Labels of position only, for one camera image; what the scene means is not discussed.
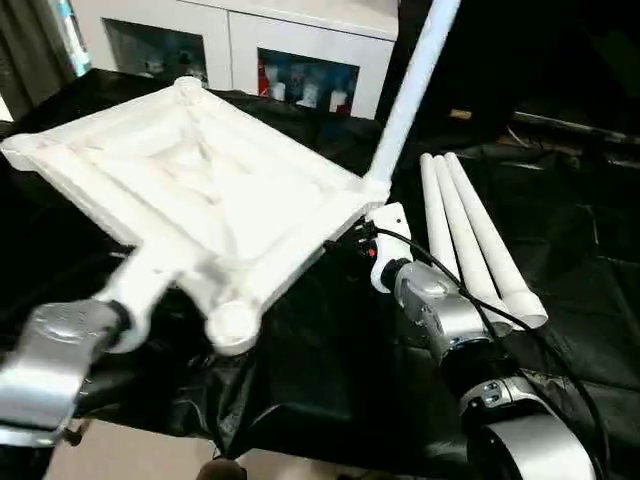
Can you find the white plastic table leg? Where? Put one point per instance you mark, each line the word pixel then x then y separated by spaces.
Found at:
pixel 415 90
pixel 492 240
pixel 465 240
pixel 437 220

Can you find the white plastic table top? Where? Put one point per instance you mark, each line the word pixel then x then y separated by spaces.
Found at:
pixel 200 190

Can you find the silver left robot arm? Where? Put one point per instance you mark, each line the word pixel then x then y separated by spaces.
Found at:
pixel 55 350

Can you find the black work mat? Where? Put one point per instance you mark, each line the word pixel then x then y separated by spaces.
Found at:
pixel 325 360

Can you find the white jar red label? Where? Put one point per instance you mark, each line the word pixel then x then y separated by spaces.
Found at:
pixel 337 100

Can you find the white bottle blue print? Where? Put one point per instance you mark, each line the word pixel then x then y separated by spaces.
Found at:
pixel 310 92

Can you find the small yellow label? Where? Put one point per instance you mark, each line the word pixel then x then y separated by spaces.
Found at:
pixel 460 114

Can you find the small white bottle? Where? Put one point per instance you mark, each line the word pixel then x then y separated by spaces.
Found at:
pixel 278 91

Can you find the red package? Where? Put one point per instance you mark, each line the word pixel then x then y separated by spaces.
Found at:
pixel 262 75

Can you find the large black box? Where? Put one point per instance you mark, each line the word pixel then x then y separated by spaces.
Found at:
pixel 450 60

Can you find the silver metal bar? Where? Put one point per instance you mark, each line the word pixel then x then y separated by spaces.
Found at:
pixel 575 127

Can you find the white glass-door cabinet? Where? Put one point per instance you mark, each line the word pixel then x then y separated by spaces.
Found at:
pixel 240 25

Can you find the grey curtain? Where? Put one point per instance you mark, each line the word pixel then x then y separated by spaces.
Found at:
pixel 30 50

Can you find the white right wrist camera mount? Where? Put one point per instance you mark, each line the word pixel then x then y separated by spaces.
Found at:
pixel 392 235

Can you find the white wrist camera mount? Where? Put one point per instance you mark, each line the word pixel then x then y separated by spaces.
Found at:
pixel 392 235
pixel 145 280

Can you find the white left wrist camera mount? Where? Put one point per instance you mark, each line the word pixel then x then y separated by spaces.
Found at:
pixel 145 280

